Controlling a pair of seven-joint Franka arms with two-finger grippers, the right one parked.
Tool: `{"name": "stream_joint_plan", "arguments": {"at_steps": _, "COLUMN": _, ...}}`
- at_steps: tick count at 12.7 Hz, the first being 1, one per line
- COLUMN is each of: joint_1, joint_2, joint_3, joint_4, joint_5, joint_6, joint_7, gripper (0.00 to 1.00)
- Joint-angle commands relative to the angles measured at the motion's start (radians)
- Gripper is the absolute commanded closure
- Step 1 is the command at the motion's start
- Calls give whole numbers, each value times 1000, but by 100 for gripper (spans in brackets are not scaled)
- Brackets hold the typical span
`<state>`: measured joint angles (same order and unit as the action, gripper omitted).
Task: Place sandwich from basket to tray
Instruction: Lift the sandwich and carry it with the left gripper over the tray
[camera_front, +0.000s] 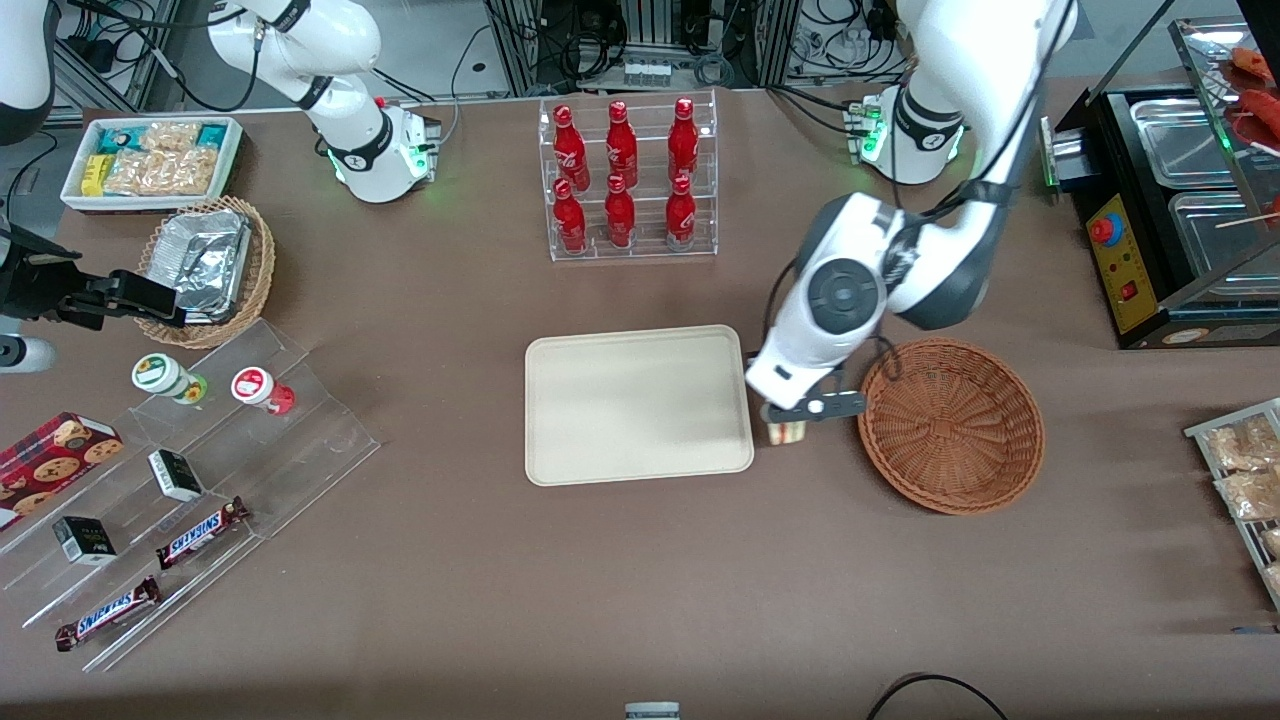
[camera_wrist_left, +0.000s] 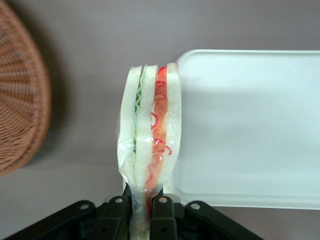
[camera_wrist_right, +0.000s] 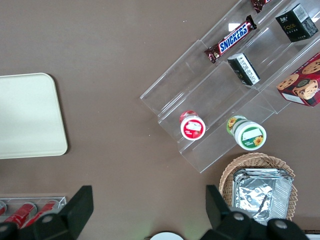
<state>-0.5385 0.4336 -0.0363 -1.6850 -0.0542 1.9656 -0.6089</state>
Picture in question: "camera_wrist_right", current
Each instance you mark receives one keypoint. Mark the clear acrylic stepped display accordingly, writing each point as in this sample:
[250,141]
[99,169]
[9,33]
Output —
[190,87]

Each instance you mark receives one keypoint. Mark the small black carton box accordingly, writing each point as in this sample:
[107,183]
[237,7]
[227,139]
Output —
[243,68]
[296,22]

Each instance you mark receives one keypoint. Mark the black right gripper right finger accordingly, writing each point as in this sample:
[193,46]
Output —
[220,217]

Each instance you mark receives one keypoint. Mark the aluminium foil container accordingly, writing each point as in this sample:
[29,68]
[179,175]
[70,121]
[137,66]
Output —
[262,195]

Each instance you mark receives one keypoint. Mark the Snickers chocolate bar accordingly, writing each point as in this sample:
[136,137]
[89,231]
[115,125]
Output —
[231,38]
[260,5]

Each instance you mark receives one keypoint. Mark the red lid yogurt cup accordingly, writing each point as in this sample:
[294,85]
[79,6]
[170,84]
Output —
[193,128]

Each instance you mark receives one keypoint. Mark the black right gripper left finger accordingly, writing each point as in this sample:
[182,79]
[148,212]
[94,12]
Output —
[75,212]

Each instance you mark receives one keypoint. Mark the light tan wicker basket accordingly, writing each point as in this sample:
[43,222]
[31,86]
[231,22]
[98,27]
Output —
[250,162]

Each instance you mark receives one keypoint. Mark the green lid yogurt cup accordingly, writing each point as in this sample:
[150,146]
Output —
[250,136]

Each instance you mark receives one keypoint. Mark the red plaid cookie box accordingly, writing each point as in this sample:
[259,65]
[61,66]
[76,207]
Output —
[302,85]

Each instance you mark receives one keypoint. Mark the beige plastic tray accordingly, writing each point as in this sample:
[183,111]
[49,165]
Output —
[30,115]

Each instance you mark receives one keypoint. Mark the clear acrylic bottle rack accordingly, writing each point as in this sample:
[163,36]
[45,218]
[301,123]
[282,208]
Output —
[61,200]

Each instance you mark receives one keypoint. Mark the red cola bottle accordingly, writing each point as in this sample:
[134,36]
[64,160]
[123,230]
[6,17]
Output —
[2,212]
[21,212]
[50,205]

